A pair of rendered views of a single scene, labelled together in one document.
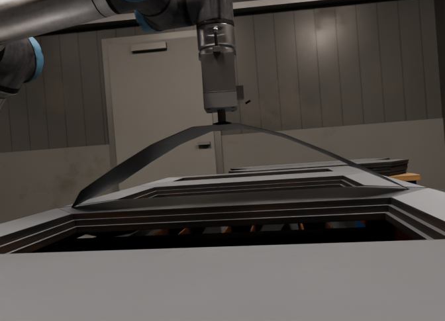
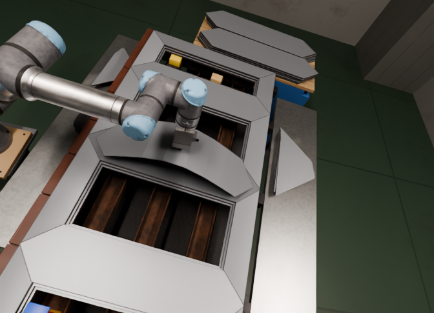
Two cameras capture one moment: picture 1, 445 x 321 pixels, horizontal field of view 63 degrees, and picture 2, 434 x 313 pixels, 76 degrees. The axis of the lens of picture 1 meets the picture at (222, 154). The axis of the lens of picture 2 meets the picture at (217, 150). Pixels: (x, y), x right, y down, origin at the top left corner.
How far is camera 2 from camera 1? 92 cm
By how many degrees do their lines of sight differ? 56
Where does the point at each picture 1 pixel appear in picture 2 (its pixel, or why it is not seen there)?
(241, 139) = not seen: outside the picture
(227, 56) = (190, 134)
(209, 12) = (186, 115)
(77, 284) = (118, 272)
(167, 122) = not seen: outside the picture
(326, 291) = (172, 295)
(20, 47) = (51, 59)
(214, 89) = (179, 142)
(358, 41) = not seen: outside the picture
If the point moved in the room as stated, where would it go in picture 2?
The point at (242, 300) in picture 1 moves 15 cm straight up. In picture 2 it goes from (155, 295) to (158, 290)
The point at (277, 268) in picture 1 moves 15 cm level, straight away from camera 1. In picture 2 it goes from (167, 277) to (179, 233)
